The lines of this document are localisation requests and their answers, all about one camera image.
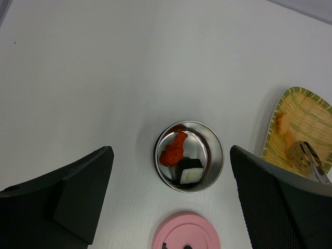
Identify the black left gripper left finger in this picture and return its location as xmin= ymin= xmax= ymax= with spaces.
xmin=1 ymin=146 xmax=114 ymax=248

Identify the red fried chicken toy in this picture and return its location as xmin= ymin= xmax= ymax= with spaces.
xmin=159 ymin=129 xmax=188 ymax=167

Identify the sushi roll toy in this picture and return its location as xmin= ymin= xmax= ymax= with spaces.
xmin=175 ymin=158 xmax=204 ymax=185

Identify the pink round lid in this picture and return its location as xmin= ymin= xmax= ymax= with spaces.
xmin=151 ymin=211 xmax=221 ymax=249

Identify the bamboo woven serving tray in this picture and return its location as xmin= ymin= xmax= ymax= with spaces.
xmin=261 ymin=87 xmax=331 ymax=176

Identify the round steel lunch bowl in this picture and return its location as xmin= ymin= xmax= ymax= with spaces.
xmin=153 ymin=120 xmax=225 ymax=193

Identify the salmon-coloured fish food toy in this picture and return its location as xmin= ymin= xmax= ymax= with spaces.
xmin=283 ymin=130 xmax=296 ymax=152

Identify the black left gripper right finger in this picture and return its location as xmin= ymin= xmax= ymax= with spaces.
xmin=230 ymin=145 xmax=331 ymax=248

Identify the orange flower-shaped food toy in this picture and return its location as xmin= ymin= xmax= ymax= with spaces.
xmin=275 ymin=113 xmax=290 ymax=134

